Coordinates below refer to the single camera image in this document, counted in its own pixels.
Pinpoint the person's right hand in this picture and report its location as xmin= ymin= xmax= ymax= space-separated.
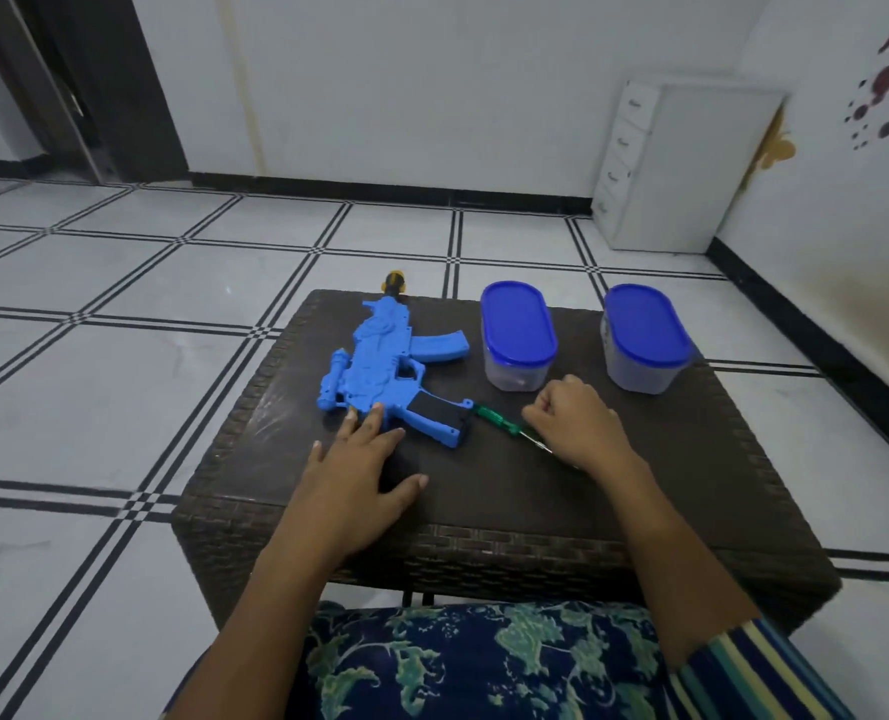
xmin=521 ymin=374 xmax=642 ymax=475

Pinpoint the person's left hand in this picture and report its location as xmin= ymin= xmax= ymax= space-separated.
xmin=293 ymin=403 xmax=429 ymax=553

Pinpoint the green handled screwdriver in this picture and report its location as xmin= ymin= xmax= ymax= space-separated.
xmin=473 ymin=403 xmax=582 ymax=471

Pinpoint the person's left forearm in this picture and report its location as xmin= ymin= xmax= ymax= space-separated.
xmin=163 ymin=517 xmax=374 ymax=720

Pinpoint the person's right forearm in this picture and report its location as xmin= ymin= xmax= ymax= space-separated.
xmin=583 ymin=445 xmax=762 ymax=672

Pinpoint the blue toy gun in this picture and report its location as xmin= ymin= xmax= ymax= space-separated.
xmin=317 ymin=270 xmax=476 ymax=450

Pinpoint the clear container with blue lid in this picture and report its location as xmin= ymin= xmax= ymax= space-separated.
xmin=600 ymin=283 xmax=697 ymax=396
xmin=480 ymin=281 xmax=559 ymax=393

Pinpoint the dark brown wicker table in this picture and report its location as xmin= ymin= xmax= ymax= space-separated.
xmin=172 ymin=289 xmax=843 ymax=638

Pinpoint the blue floral garment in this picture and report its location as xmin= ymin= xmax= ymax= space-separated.
xmin=293 ymin=601 xmax=679 ymax=720

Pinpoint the white drawer cabinet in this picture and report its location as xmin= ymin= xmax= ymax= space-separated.
xmin=591 ymin=78 xmax=789 ymax=255

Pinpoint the striped sleeve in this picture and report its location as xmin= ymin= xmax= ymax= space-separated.
xmin=662 ymin=618 xmax=858 ymax=720

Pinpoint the dark door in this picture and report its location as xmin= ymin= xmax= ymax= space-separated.
xmin=0 ymin=0 xmax=190 ymax=185

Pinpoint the yellow butterfly wall decal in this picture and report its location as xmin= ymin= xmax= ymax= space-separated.
xmin=740 ymin=104 xmax=796 ymax=192

